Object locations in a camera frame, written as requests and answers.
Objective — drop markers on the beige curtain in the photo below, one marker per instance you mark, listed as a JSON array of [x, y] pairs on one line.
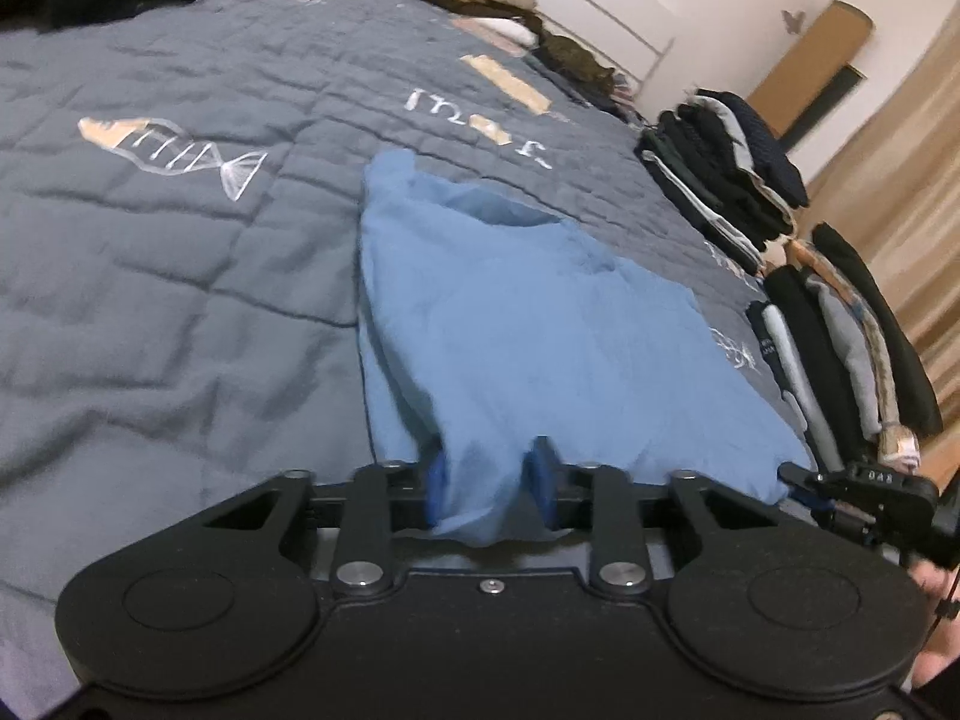
[[915, 202]]

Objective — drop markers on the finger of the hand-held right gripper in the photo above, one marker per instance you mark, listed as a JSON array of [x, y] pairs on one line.
[[802, 480]]

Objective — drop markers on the white pillow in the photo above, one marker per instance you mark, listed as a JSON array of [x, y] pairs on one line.
[[510, 28]]

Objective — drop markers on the mixed folded clothes stack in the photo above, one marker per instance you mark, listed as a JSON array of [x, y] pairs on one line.
[[825, 330]]

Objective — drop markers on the wall butterfly decoration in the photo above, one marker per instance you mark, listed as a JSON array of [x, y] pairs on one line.
[[791, 19]]

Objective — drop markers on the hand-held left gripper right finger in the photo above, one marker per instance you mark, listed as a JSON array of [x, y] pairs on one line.
[[541, 480]]

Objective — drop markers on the black flat panel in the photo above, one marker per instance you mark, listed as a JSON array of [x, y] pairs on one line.
[[840, 86]]

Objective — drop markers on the grey printed bed quilt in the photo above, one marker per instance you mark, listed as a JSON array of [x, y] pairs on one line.
[[187, 240]]

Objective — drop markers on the olive mottled cloth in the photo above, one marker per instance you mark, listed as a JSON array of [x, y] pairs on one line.
[[577, 60]]

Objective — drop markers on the person's right hand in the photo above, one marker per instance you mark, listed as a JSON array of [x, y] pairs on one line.
[[941, 589]]

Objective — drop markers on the dark grey cloth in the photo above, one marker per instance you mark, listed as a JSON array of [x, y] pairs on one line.
[[615, 101]]

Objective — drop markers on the white headboard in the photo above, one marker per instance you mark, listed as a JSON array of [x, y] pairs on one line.
[[600, 7]]

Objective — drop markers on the stack of dark folded clothes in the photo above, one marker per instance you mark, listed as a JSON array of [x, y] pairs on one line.
[[720, 172]]

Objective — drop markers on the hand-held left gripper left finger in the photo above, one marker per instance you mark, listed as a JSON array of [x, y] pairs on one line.
[[439, 487]]

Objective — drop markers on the blue garment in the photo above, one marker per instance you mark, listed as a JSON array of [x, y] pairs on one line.
[[525, 330]]

